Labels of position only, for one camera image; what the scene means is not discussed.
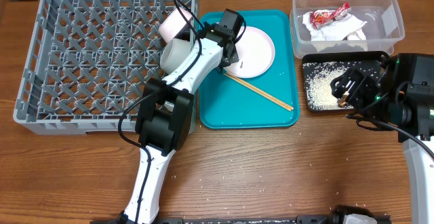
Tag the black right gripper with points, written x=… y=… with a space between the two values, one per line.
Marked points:
x=354 y=86

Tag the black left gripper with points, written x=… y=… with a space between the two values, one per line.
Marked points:
x=235 y=58

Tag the brown food scrap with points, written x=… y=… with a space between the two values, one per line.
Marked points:
x=342 y=102

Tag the large white round plate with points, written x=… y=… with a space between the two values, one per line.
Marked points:
x=256 y=53

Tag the white rice pile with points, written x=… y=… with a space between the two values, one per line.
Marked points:
x=317 y=81

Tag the grey small bowl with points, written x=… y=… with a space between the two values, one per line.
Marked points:
x=174 y=54

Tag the white shallow bowl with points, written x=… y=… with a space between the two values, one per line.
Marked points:
x=174 y=24

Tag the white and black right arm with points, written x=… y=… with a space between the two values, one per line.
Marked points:
x=400 y=100

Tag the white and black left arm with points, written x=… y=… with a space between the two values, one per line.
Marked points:
x=166 y=108

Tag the clear plastic waste bin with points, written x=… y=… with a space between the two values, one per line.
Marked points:
x=384 y=27

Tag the black rectangular tray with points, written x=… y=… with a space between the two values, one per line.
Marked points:
x=367 y=62

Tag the teal serving tray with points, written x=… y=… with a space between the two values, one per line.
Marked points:
x=266 y=101

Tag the crumpled white paper napkin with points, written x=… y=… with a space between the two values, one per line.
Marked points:
x=349 y=28

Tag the red snack wrapper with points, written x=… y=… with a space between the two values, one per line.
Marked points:
x=322 y=18

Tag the grey plastic dish rack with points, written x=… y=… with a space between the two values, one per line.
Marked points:
x=87 y=61

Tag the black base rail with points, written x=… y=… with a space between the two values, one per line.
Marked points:
x=315 y=219

